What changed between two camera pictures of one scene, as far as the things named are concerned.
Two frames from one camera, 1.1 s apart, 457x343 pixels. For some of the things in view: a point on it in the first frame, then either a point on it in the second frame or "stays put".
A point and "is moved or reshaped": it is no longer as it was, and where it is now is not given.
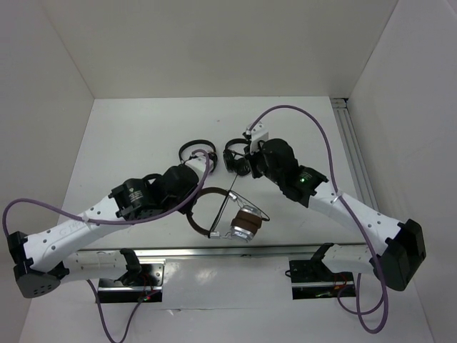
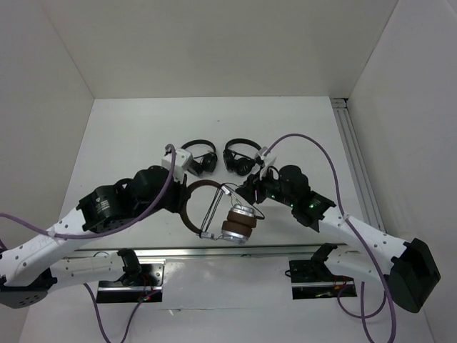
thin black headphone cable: [230, 191] -> [215, 203]
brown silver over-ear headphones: [245, 224] is moved or reshaped
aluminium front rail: [218, 251] stays put
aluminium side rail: [353, 153] stays put
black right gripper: [252, 158] -> [248, 190]
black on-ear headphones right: [240, 166] stays put
